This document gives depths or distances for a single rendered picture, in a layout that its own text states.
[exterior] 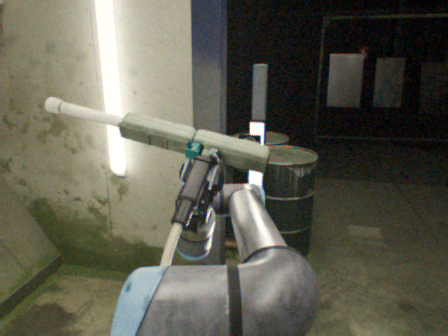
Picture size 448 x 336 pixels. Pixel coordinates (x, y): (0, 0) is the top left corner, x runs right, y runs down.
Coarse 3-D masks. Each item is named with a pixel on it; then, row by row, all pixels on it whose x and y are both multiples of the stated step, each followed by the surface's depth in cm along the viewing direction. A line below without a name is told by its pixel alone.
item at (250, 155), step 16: (64, 112) 77; (80, 112) 76; (96, 112) 75; (128, 128) 72; (144, 128) 72; (160, 128) 72; (176, 128) 72; (192, 128) 73; (160, 144) 73; (176, 144) 72; (208, 144) 70; (224, 144) 70; (240, 144) 70; (256, 144) 71; (208, 160) 68; (224, 160) 71; (240, 160) 70; (256, 160) 69; (192, 176) 66; (192, 192) 64; (176, 208) 63; (192, 208) 63
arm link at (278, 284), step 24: (240, 192) 92; (240, 216) 74; (264, 216) 71; (240, 240) 64; (264, 240) 57; (240, 264) 46; (264, 264) 45; (288, 264) 46; (264, 288) 41; (288, 288) 42; (312, 288) 45; (264, 312) 39; (288, 312) 41; (312, 312) 44
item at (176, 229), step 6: (174, 228) 60; (180, 228) 61; (174, 234) 60; (168, 240) 59; (174, 240) 59; (168, 246) 58; (174, 246) 59; (168, 252) 58; (162, 258) 58; (168, 258) 57; (162, 264) 57
